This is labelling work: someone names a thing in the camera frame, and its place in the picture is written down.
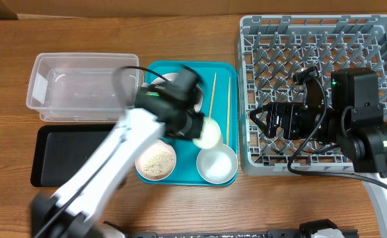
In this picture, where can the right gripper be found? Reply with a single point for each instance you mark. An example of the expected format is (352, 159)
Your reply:
(288, 110)

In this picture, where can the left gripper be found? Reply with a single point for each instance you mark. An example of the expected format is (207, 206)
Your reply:
(195, 130)

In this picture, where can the white cup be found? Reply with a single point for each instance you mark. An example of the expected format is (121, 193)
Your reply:
(210, 134)

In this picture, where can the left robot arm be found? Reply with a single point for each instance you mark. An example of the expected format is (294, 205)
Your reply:
(75, 208)

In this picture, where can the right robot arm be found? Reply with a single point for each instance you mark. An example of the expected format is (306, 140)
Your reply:
(352, 119)

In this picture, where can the grey dishwasher rack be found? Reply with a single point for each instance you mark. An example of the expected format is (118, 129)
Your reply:
(271, 48)

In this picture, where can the grey bowl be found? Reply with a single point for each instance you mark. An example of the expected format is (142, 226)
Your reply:
(218, 165)

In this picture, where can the large white plate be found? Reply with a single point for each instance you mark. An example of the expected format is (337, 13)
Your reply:
(167, 77)

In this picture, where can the teal plastic tray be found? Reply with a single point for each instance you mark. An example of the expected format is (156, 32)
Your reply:
(185, 172)

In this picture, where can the left wooden chopstick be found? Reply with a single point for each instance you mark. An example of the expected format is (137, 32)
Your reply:
(212, 95)

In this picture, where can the wooden chopstick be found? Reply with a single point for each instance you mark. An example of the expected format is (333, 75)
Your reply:
(228, 115)
(212, 95)

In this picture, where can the right wooden chopstick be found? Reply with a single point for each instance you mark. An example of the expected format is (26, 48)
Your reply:
(228, 115)

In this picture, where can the clear plastic bin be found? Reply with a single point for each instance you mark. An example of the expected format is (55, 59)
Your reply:
(78, 86)

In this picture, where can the black tray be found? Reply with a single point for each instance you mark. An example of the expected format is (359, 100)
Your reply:
(61, 150)

